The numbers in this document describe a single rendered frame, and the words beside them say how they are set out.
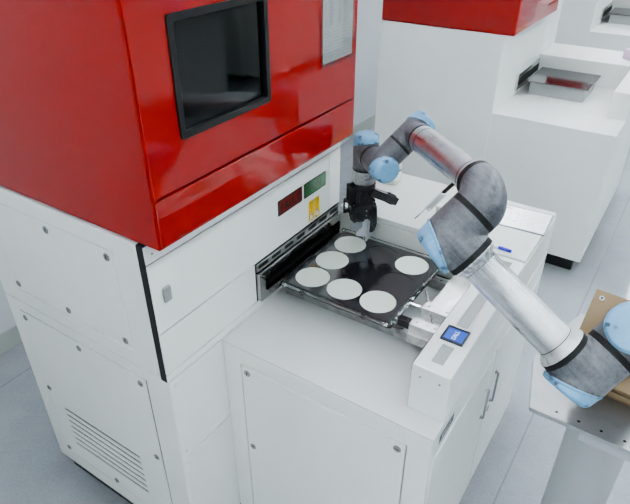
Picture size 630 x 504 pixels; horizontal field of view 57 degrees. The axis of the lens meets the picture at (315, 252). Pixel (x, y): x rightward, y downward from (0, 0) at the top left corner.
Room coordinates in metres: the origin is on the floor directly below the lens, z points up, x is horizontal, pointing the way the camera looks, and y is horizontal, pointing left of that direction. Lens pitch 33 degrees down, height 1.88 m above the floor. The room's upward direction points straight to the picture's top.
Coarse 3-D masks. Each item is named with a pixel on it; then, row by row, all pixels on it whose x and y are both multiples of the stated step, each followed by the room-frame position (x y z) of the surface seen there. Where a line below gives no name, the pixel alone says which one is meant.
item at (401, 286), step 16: (368, 240) 1.61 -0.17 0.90; (352, 256) 1.52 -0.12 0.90; (368, 256) 1.52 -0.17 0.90; (384, 256) 1.52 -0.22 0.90; (400, 256) 1.52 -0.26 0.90; (416, 256) 1.52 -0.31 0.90; (336, 272) 1.43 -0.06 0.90; (352, 272) 1.43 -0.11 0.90; (368, 272) 1.43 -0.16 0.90; (384, 272) 1.43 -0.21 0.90; (400, 272) 1.43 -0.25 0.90; (304, 288) 1.35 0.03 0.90; (320, 288) 1.35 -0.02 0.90; (368, 288) 1.35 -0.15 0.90; (384, 288) 1.35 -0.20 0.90; (400, 288) 1.35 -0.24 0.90; (416, 288) 1.35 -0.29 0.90; (352, 304) 1.28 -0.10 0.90; (400, 304) 1.28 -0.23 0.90; (384, 320) 1.21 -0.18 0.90
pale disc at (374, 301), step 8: (368, 296) 1.31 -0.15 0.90; (376, 296) 1.31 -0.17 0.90; (384, 296) 1.31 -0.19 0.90; (392, 296) 1.31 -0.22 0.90; (368, 304) 1.28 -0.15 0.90; (376, 304) 1.28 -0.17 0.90; (384, 304) 1.28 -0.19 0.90; (392, 304) 1.28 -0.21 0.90; (376, 312) 1.24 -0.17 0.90; (384, 312) 1.24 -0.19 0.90
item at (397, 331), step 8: (296, 296) 1.41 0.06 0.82; (304, 296) 1.40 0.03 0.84; (320, 304) 1.37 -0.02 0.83; (336, 312) 1.34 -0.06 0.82; (344, 312) 1.32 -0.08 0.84; (360, 320) 1.29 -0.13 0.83; (376, 328) 1.26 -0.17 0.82; (384, 328) 1.25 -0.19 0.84; (392, 328) 1.24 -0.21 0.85; (400, 328) 1.23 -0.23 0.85; (400, 336) 1.22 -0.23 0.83
